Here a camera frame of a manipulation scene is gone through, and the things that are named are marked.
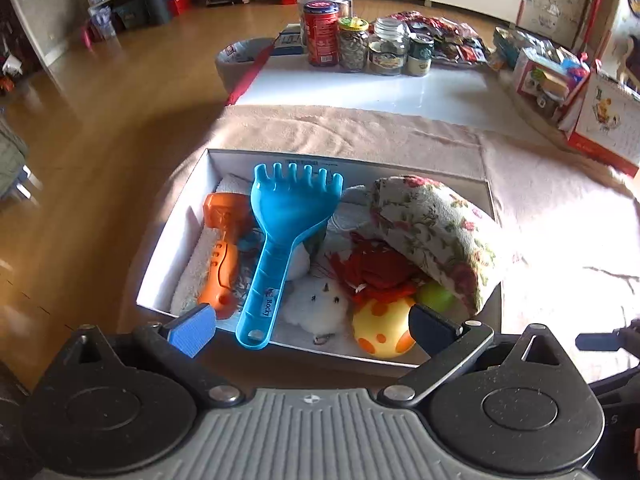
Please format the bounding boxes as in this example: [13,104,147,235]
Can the blue white carton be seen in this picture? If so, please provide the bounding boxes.
[275,22,306,56]

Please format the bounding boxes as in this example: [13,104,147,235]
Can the colourful cardboard toy box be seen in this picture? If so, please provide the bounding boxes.
[510,45,591,126]

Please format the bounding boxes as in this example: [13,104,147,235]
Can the red tin can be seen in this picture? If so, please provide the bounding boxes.
[302,0,341,67]

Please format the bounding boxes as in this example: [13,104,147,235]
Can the white plush radish toy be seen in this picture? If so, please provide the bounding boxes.
[285,220,328,281]

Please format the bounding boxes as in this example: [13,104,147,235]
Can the red and white carton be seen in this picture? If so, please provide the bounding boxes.
[565,67,640,178]

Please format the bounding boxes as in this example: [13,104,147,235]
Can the orange toy hammer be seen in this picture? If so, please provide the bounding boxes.
[197,192,256,320]

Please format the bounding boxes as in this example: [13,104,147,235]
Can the blue toy rake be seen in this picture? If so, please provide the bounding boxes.
[235,162,345,350]

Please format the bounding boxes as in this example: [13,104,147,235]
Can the grey basket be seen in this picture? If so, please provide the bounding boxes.
[215,37,281,93]

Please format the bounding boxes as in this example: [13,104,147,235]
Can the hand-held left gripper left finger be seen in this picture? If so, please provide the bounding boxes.
[37,302,246,406]

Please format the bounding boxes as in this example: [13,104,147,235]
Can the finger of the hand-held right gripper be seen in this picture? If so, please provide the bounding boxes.
[575,319,640,357]
[590,371,640,441]

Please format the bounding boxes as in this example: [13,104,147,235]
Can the teal tin box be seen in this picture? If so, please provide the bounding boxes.
[492,25,531,68]

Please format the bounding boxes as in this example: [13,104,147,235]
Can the glass jar of seeds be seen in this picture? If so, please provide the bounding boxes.
[337,17,370,73]

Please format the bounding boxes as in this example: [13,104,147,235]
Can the floral cloth pouch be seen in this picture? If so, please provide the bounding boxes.
[369,175,506,316]

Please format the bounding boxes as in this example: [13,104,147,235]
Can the white cardboard box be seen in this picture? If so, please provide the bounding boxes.
[136,147,503,368]

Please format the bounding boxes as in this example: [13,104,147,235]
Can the green toy egg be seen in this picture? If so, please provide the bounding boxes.
[417,281,456,313]

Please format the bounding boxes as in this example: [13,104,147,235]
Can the yellow spotted mushroom toy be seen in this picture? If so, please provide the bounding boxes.
[351,296,418,359]

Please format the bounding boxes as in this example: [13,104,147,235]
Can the white fluffy plush toy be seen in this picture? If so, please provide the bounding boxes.
[282,275,351,343]

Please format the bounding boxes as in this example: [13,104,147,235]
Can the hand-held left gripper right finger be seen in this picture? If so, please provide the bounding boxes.
[377,303,583,403]

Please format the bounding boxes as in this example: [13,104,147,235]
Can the short labelled glass jar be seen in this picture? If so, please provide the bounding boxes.
[367,17,412,77]

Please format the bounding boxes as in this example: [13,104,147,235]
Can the red floral sachet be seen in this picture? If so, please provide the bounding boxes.
[327,232,426,306]

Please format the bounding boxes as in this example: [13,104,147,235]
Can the green cloth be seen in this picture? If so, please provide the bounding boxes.
[0,120,31,201]

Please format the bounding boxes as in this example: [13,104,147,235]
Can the beige blanket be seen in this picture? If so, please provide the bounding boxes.
[117,104,640,391]

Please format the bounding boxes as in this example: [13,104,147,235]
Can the pile of snack packets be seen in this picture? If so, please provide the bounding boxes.
[395,10,493,66]

